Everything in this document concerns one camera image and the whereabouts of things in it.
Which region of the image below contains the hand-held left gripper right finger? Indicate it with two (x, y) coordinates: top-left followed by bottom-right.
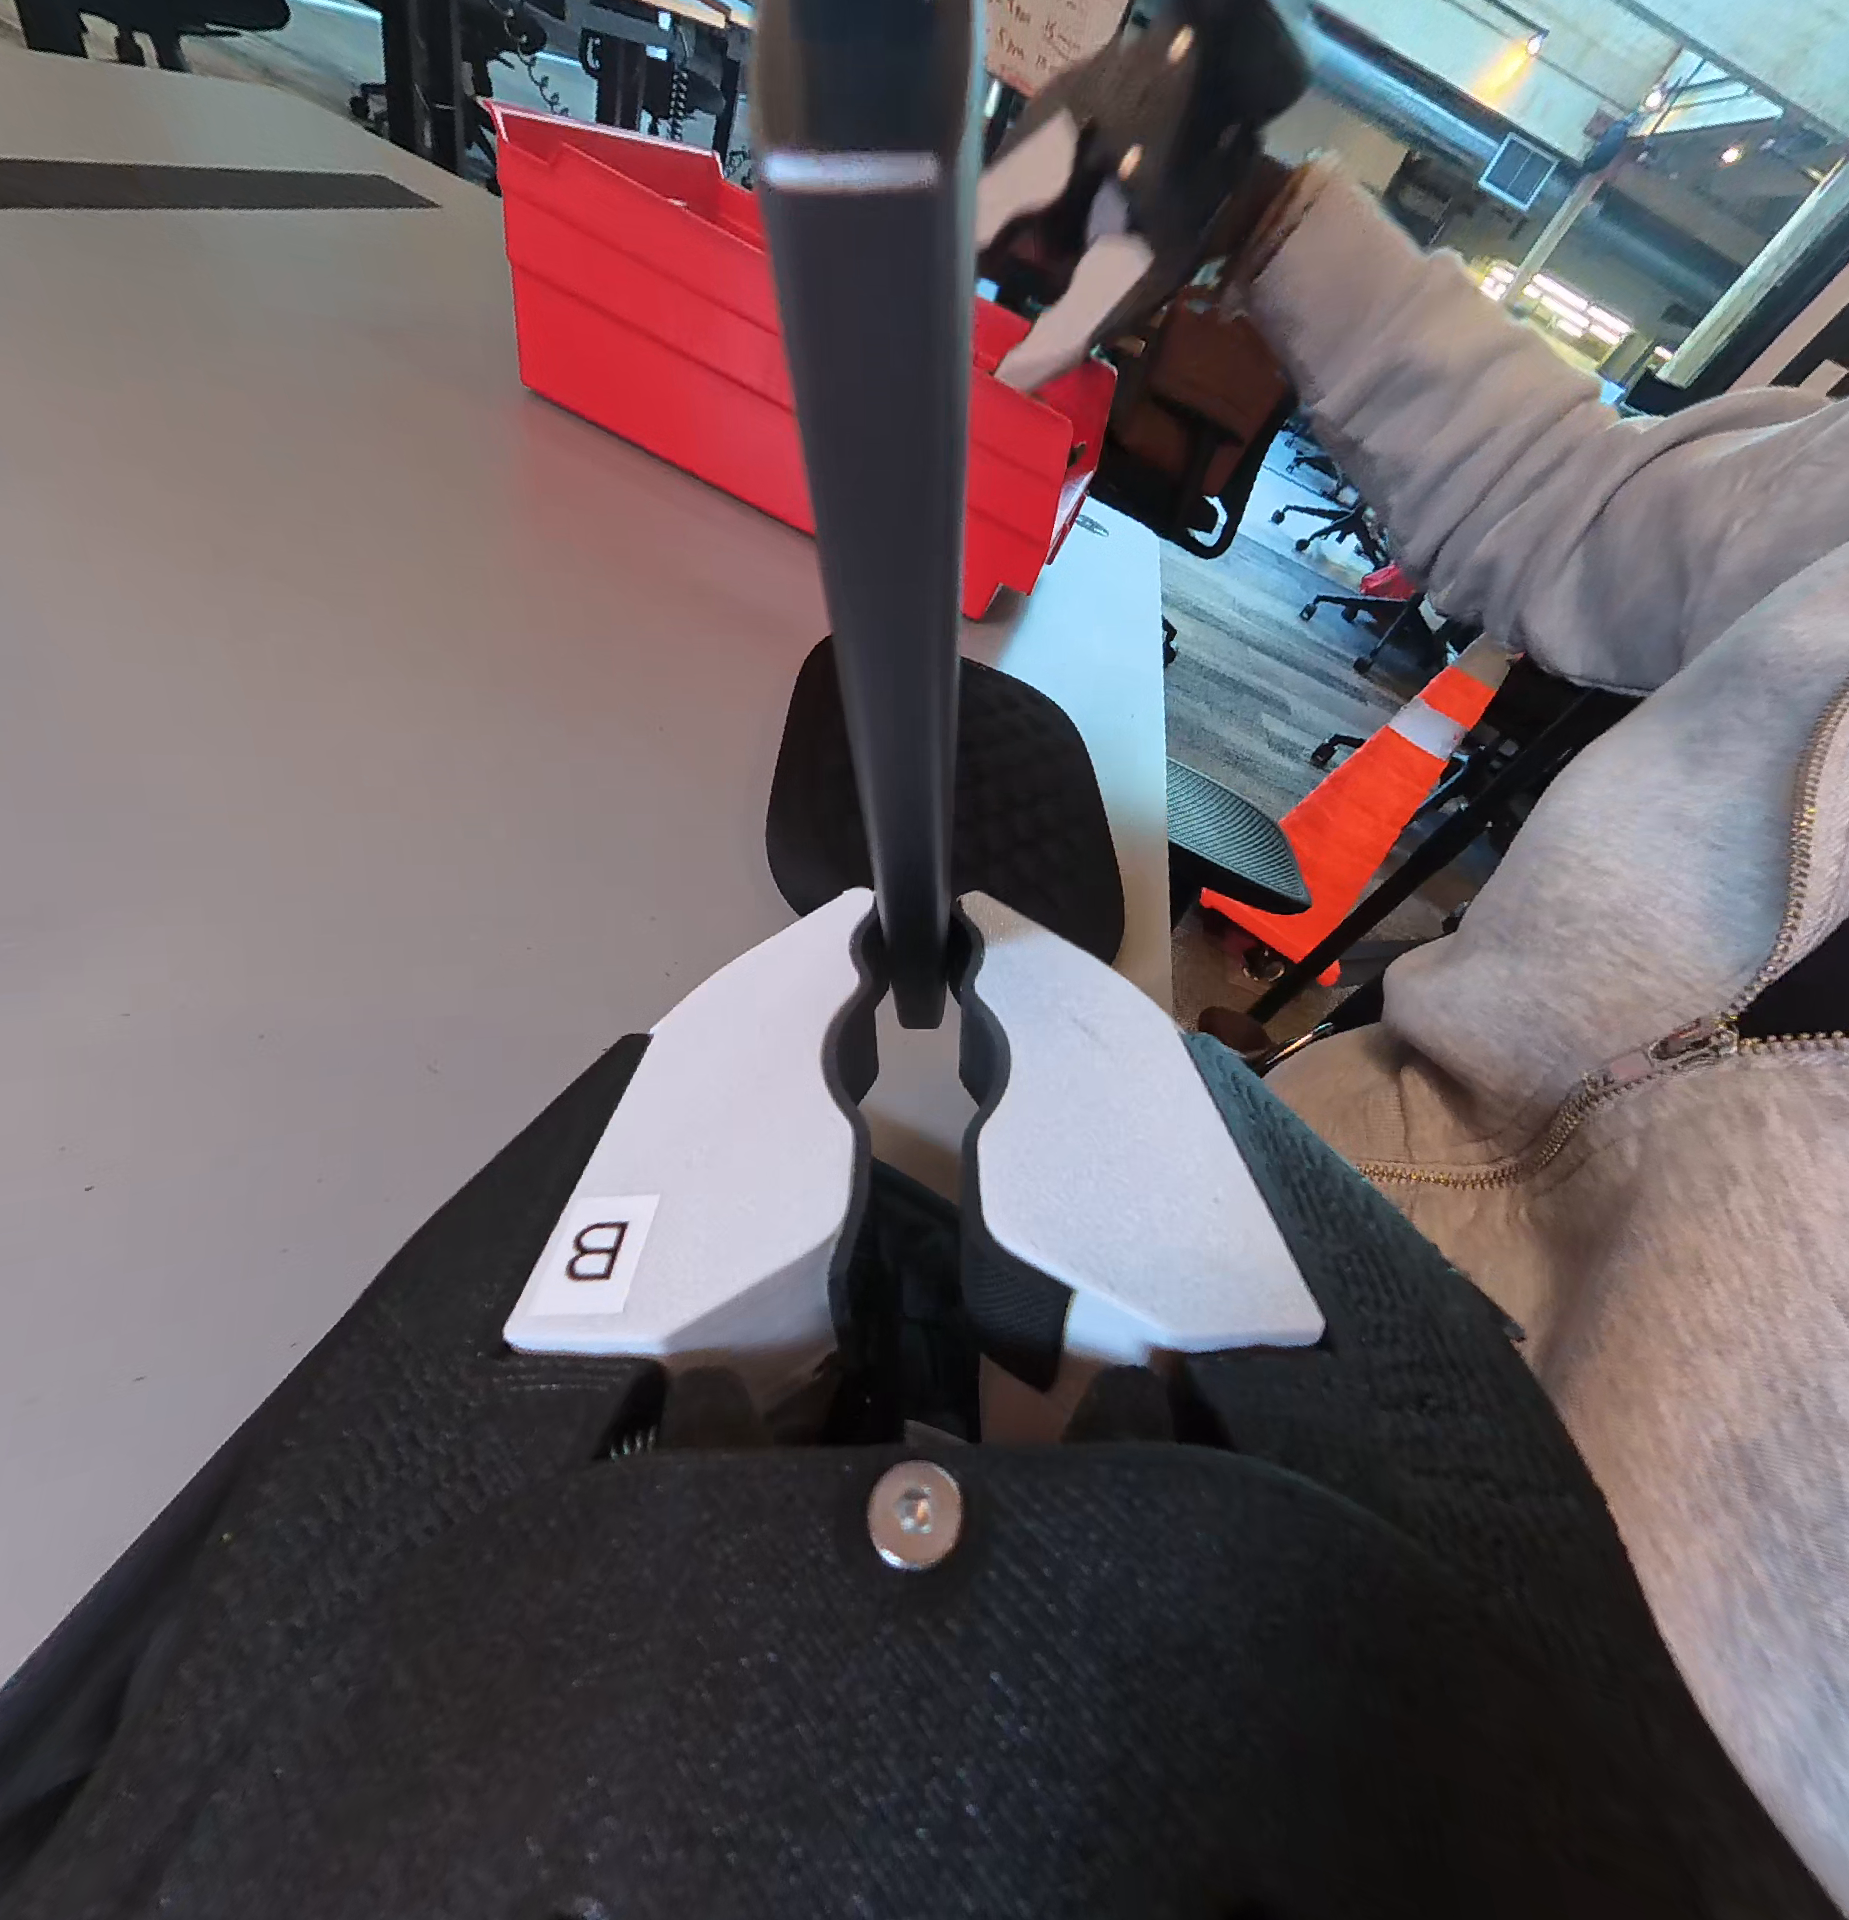
(954, 889), (1331, 1447)

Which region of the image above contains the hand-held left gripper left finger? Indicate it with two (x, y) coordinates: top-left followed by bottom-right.
(500, 884), (881, 1405)

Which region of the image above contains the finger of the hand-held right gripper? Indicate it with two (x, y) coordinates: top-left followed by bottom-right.
(996, 228), (1168, 396)
(976, 87), (1131, 244)

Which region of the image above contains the dark grey usb hub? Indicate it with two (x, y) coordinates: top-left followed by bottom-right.
(755, 147), (973, 1030)

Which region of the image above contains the person's right forearm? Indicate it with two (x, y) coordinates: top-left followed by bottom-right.
(1238, 158), (1849, 700)

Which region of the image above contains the brown office chair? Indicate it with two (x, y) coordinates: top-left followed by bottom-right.
(1096, 293), (1300, 565)

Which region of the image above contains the black mesh office chair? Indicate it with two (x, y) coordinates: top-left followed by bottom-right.
(1164, 754), (1317, 921)

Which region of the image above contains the black textured pad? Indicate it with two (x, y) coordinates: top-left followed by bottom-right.
(763, 637), (1126, 970)

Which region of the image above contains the orange traffic cone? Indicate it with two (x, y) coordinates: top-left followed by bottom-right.
(1197, 637), (1514, 990)

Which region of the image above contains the red plastic bin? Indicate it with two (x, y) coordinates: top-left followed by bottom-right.
(478, 98), (1119, 626)

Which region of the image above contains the person in grey hoodie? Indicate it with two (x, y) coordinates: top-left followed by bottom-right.
(1269, 381), (1849, 1920)

